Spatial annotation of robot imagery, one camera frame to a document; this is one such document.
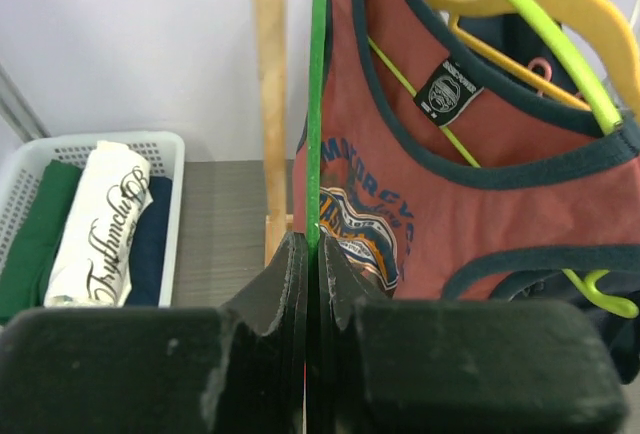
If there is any green plastic hanger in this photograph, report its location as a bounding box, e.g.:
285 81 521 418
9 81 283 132
302 0 332 434

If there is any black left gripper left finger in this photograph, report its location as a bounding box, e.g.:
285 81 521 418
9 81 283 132
1 233 308 433

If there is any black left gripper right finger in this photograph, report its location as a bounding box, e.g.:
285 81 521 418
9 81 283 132
317 237 629 433

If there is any green folded shirt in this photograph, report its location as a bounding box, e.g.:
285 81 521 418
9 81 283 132
1 160 82 325

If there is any navy folded shirt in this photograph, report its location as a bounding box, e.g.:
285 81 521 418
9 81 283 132
125 176 173 306

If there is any white plastic basket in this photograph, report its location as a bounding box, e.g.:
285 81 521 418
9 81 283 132
1 130 185 307

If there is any lime green hanger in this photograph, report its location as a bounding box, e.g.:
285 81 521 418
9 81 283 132
368 0 639 319

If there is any wooden clothes rack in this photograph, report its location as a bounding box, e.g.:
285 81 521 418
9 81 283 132
254 0 290 264

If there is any yellow hanger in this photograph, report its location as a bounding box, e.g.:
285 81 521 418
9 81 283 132
426 0 639 124

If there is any maroon graphic tank top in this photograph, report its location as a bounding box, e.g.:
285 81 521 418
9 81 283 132
319 0 639 299

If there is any navy tank top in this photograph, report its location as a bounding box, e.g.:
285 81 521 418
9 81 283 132
449 0 640 385

